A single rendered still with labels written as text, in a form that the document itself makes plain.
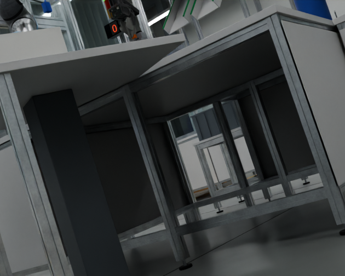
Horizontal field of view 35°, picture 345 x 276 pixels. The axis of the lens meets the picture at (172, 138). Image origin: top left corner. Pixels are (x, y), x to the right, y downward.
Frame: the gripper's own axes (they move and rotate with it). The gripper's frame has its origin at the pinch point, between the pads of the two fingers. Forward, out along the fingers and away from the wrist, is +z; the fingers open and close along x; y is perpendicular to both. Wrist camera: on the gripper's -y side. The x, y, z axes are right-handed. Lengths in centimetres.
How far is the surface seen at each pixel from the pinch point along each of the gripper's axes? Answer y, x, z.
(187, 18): 5.6, 32.7, 6.7
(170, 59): 19.5, 26.7, 23.2
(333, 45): -42, 75, 34
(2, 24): -26, -105, -54
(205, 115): -191, -79, 26
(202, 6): -2.9, 37.5, 2.8
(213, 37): 19, 48, 23
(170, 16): -1.8, 21.2, 0.1
